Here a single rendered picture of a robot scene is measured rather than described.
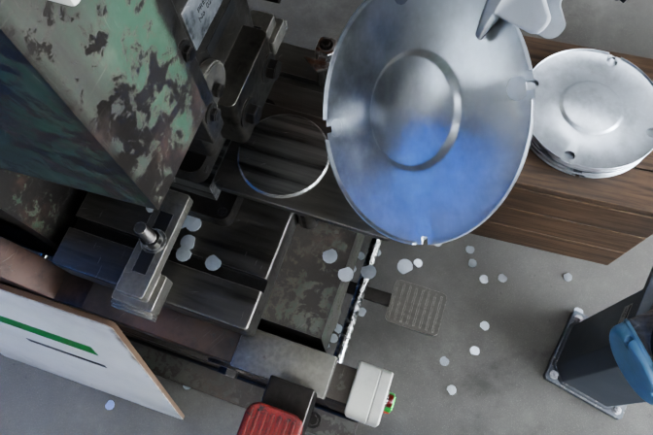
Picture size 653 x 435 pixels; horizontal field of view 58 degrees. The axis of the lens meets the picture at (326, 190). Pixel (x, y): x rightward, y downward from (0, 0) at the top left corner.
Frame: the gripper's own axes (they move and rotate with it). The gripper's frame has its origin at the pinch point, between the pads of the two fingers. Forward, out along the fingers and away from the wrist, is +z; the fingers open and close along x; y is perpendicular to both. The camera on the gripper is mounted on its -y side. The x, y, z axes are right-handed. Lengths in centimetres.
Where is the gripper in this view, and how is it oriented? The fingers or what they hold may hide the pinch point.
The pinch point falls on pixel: (485, 22)
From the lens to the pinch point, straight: 59.5
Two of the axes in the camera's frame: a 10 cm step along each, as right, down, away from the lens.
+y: 5.4, 7.6, -3.5
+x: 6.3, -0.9, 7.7
